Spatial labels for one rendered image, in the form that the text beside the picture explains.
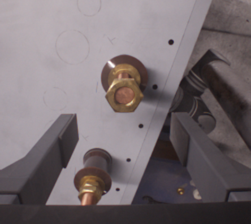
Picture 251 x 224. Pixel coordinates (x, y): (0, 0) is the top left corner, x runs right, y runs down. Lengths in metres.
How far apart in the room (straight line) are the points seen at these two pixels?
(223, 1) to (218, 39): 0.33
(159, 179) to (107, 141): 0.79
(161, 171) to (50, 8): 1.06
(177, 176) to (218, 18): 1.46
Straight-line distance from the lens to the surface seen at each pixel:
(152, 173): 1.24
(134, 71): 0.35
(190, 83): 0.79
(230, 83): 0.59
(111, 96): 0.24
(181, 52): 0.47
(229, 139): 2.43
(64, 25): 0.47
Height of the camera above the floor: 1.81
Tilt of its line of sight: 72 degrees down
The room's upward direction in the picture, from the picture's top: 179 degrees clockwise
